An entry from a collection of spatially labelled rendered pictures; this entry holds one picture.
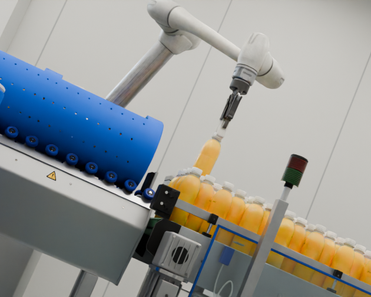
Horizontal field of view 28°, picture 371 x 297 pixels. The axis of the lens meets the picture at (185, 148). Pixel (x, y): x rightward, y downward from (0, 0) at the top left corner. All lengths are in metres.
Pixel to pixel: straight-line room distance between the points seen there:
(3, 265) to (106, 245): 0.69
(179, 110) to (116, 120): 2.96
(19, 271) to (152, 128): 0.91
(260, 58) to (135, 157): 0.67
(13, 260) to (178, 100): 2.71
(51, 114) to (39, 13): 3.25
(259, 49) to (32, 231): 1.11
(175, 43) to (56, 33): 2.44
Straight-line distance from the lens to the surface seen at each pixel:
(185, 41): 3.38
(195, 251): 2.40
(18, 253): 3.16
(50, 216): 2.58
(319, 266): 2.71
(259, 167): 5.54
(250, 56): 2.90
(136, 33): 5.68
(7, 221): 2.60
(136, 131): 2.61
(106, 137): 2.58
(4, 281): 3.17
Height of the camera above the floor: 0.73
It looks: 9 degrees up
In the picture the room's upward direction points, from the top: 23 degrees clockwise
